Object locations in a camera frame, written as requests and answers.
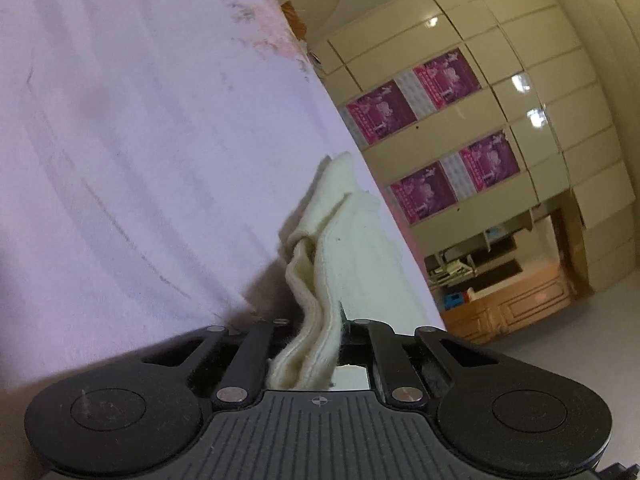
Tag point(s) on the orange patterned cloth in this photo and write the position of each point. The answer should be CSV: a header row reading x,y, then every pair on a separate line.
x,y
294,20

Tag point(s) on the beige open shelf unit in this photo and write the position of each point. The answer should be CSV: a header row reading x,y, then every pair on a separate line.
x,y
480,250

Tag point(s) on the blue toy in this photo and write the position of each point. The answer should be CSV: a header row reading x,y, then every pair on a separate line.
x,y
454,302

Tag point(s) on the wooden door frame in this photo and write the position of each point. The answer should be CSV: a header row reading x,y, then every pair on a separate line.
x,y
575,250

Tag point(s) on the cream knitted sweater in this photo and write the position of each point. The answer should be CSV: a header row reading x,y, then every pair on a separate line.
x,y
345,240

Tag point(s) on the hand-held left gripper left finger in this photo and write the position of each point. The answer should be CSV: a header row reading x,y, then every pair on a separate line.
x,y
252,355

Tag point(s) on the wooden cabinet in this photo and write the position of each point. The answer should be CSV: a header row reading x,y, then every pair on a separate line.
x,y
515,305

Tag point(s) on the magenta wall poster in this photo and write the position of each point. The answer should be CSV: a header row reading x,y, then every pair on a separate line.
x,y
382,114
424,194
447,79
491,161

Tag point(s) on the beige wardrobe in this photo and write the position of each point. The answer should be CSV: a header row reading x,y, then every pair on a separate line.
x,y
550,110

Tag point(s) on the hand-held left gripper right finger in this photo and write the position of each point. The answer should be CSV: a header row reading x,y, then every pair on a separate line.
x,y
391,360

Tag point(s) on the floral lilac bedsheet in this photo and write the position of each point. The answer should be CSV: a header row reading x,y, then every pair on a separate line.
x,y
150,135

